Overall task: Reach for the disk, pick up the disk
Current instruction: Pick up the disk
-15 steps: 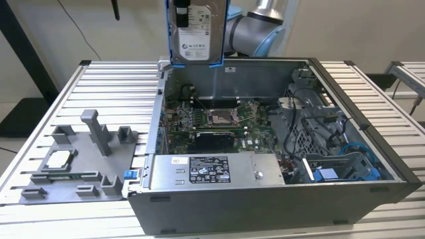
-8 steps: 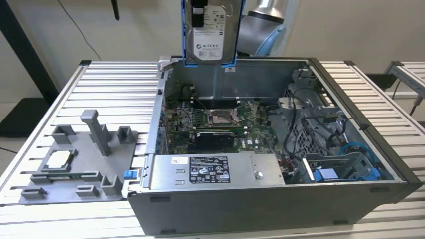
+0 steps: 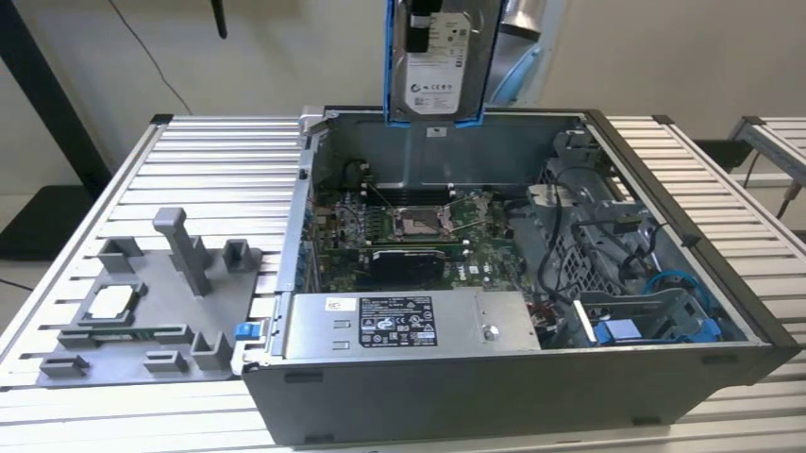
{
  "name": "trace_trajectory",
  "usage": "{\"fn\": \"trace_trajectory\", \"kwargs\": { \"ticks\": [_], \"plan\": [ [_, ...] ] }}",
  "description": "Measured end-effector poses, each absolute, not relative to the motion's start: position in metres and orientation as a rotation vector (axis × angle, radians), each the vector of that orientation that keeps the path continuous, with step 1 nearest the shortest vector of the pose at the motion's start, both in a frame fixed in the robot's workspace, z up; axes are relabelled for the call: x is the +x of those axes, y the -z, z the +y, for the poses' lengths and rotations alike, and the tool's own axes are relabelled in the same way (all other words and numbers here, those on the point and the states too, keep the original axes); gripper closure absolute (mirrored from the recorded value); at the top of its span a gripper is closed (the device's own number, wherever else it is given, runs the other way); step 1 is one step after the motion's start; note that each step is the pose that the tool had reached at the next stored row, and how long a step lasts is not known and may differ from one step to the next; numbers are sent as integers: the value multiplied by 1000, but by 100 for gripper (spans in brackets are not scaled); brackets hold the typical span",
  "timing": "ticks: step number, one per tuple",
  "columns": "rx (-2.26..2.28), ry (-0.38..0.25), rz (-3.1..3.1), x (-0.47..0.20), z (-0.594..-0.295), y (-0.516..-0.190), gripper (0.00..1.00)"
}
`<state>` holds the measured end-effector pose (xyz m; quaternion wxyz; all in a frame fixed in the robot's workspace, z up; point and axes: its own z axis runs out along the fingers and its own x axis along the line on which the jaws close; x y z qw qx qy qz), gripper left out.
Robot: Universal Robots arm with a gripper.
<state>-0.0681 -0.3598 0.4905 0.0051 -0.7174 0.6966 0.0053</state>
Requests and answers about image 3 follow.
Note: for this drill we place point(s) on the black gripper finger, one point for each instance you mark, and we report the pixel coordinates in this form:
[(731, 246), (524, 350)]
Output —
[(417, 33)]

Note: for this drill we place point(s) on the hard disk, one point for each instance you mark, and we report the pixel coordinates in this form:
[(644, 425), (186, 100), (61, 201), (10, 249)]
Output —
[(434, 89)]

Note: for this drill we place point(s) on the grey disk bay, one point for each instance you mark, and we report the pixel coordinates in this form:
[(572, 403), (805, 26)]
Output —
[(643, 302)]

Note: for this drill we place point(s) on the black hanging antenna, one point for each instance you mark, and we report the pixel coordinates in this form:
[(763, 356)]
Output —
[(221, 21)]

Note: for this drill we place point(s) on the black board connector block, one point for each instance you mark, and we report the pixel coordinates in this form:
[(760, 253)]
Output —
[(356, 174)]

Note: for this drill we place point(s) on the black RAM slot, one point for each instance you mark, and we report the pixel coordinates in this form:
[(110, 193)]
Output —
[(410, 198), (416, 242), (410, 189)]

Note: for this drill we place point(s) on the thin metal locking lever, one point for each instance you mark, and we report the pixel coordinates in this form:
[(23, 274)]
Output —
[(382, 196)]

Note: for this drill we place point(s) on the CPU socket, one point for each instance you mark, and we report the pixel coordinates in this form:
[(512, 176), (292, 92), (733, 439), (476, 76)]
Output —
[(416, 222)]

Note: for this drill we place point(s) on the black table corner cap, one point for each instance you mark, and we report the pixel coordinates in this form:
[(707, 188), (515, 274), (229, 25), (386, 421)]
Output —
[(663, 120), (164, 119)]

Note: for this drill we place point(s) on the green motherboard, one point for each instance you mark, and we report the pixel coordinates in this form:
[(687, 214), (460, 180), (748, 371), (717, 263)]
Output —
[(499, 245)]

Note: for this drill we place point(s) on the grey metal drive cage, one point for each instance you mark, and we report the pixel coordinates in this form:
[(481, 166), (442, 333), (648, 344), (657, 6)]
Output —
[(592, 245)]

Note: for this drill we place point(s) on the black box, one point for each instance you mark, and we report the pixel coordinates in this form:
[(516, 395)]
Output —
[(724, 153)]

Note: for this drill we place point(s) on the metal slat side table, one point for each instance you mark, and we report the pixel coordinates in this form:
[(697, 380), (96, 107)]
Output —
[(781, 137)]

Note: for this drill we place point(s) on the silver power supply unit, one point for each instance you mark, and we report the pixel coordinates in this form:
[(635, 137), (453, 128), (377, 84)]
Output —
[(316, 325)]

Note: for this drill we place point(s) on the blue case latch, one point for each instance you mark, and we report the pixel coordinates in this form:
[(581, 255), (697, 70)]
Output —
[(248, 330)]

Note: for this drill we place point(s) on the blue plastic bay tab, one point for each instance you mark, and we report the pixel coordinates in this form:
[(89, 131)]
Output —
[(620, 331)]

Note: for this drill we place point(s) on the grey plastic parts rack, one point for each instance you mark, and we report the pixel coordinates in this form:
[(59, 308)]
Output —
[(177, 325)]

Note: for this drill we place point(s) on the black flat base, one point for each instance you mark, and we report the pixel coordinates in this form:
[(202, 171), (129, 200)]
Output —
[(31, 226)]

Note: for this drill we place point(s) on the silver CPU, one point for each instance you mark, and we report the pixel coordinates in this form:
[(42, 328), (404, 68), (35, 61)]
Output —
[(113, 303)]

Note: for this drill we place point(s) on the black open PC case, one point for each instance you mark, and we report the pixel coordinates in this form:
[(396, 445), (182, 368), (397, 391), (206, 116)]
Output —
[(441, 401)]

